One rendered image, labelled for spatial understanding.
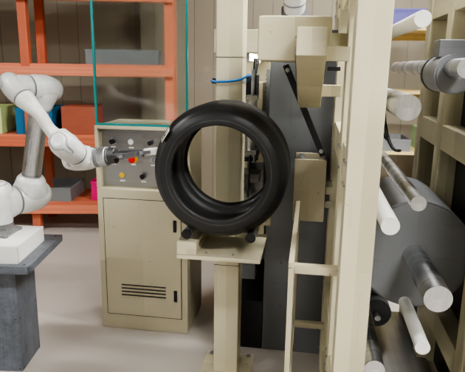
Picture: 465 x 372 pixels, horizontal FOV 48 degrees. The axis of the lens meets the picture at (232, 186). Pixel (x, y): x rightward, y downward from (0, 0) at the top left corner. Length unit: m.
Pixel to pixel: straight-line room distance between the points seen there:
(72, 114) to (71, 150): 2.95
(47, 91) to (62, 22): 3.64
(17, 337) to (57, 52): 4.04
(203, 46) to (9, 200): 3.71
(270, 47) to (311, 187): 0.84
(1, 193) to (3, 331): 0.73
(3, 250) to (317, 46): 1.81
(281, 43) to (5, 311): 2.00
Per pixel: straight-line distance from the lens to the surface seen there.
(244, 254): 2.31
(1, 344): 3.11
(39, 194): 3.00
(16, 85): 2.71
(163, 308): 3.28
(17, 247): 2.75
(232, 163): 2.52
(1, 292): 2.98
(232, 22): 2.49
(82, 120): 5.19
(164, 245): 3.11
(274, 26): 1.84
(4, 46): 6.64
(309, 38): 1.74
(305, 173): 2.43
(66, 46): 6.39
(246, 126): 2.09
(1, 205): 2.89
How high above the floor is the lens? 1.62
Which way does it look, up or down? 13 degrees down
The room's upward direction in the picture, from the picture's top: 1 degrees clockwise
